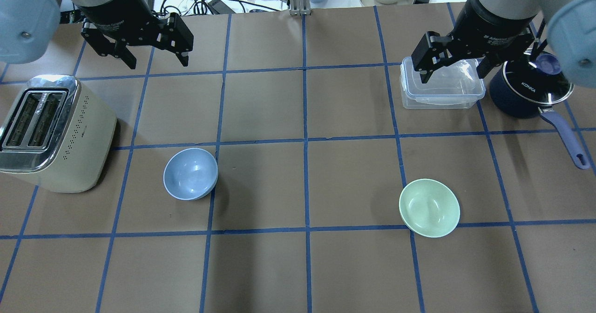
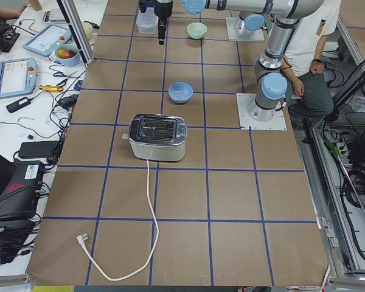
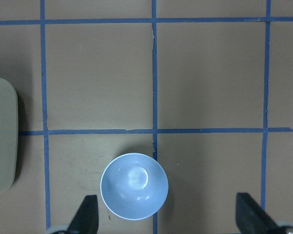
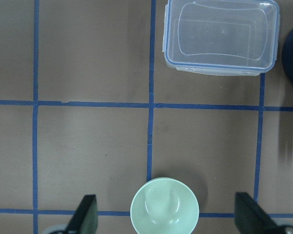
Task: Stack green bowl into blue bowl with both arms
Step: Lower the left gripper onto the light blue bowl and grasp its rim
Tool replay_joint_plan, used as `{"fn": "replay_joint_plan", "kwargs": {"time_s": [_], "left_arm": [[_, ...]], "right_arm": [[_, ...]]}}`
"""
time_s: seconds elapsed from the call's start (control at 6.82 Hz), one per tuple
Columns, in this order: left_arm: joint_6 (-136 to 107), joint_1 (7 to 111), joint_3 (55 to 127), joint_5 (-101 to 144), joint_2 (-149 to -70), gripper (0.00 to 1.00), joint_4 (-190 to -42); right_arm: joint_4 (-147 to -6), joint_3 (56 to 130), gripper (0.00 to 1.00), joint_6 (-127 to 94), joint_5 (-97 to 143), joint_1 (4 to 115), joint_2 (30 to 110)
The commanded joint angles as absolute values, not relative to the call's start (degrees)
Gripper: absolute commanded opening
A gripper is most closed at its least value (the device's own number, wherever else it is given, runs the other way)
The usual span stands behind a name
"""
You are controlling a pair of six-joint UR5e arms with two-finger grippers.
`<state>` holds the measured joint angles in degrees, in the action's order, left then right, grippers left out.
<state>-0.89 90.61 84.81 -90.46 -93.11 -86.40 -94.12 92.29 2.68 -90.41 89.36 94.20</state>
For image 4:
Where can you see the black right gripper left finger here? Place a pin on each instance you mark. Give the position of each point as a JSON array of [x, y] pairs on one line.
[[85, 218]]

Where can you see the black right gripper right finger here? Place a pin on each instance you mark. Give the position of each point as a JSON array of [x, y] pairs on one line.
[[250, 218]]

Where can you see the green bowl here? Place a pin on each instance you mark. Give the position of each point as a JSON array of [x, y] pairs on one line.
[[164, 206]]

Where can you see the clear plastic food container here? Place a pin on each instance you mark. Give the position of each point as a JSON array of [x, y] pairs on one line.
[[221, 37]]

